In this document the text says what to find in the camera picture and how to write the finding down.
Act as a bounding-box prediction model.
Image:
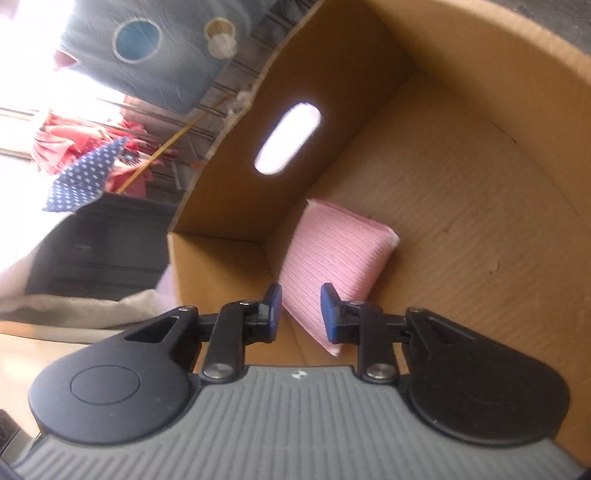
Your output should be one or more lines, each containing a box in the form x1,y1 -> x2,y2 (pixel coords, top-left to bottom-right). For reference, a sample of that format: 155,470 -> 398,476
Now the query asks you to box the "blue blanket with circles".
58,0 -> 278,114

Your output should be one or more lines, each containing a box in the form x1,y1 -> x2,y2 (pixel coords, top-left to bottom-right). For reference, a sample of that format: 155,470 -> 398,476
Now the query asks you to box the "yellow handle mop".
117,90 -> 252,195

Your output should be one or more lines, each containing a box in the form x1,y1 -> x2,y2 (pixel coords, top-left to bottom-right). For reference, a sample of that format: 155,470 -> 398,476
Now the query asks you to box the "blue star print cloth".
41,137 -> 129,214

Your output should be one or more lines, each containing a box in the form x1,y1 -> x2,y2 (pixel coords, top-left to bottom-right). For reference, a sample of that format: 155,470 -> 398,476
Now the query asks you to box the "dark wooden cabinet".
25,191 -> 178,301

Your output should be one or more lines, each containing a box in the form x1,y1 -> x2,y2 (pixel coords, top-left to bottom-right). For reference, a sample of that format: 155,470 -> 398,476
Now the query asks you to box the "brown cardboard box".
166,0 -> 591,467

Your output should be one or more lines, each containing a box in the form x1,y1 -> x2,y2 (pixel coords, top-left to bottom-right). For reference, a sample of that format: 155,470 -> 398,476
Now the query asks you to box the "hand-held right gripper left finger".
122,283 -> 283,383

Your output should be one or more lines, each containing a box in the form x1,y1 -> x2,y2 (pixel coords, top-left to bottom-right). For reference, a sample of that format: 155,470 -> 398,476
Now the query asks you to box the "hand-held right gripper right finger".
320,282 -> 476,384

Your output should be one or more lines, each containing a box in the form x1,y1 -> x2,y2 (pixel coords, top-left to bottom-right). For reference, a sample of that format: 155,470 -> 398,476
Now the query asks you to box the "pink fabric pad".
278,198 -> 400,357

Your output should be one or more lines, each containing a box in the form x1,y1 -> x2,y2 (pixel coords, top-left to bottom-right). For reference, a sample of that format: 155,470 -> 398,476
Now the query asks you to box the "beige cloth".
0,272 -> 175,332

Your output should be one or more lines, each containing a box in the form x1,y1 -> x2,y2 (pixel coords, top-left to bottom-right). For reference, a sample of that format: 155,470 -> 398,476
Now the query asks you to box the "metal balcony railing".
120,28 -> 296,195

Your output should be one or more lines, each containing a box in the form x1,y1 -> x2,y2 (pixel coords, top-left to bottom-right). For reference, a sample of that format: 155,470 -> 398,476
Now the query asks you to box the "red hanging cloth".
32,108 -> 148,199

